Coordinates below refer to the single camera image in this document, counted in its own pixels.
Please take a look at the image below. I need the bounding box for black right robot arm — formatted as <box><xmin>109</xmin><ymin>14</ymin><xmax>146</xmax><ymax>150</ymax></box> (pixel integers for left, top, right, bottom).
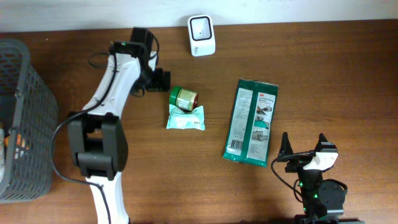
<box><xmin>271</xmin><ymin>132</ymin><xmax>363</xmax><ymax>224</ymax></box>

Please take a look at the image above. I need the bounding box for white barcode scanner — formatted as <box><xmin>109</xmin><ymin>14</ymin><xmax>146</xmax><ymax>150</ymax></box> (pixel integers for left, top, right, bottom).
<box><xmin>187</xmin><ymin>15</ymin><xmax>216</xmax><ymax>57</ymax></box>

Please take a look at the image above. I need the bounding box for green lid jar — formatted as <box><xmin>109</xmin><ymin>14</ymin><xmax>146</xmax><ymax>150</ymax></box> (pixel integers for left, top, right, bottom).
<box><xmin>169</xmin><ymin>86</ymin><xmax>198</xmax><ymax>111</ymax></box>

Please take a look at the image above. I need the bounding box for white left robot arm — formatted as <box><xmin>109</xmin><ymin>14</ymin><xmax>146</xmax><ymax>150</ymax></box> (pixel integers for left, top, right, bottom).
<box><xmin>66</xmin><ymin>27</ymin><xmax>170</xmax><ymax>223</ymax></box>

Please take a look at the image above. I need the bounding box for grey plastic mesh basket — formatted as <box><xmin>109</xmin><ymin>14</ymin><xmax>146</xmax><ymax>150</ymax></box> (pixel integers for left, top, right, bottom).
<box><xmin>1</xmin><ymin>39</ymin><xmax>58</xmax><ymax>203</ymax></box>

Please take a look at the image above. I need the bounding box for light teal wipes pack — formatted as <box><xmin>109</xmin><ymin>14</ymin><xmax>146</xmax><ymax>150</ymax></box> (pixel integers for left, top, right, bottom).
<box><xmin>166</xmin><ymin>104</ymin><xmax>205</xmax><ymax>131</ymax></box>

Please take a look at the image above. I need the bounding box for green 3M gloves package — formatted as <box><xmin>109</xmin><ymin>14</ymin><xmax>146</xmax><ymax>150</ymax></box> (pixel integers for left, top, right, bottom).
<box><xmin>223</xmin><ymin>79</ymin><xmax>279</xmax><ymax>167</ymax></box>

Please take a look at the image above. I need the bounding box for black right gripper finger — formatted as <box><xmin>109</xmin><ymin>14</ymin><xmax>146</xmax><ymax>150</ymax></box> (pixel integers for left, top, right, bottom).
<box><xmin>278</xmin><ymin>132</ymin><xmax>293</xmax><ymax>157</ymax></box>
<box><xmin>314</xmin><ymin>133</ymin><xmax>330</xmax><ymax>152</ymax></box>

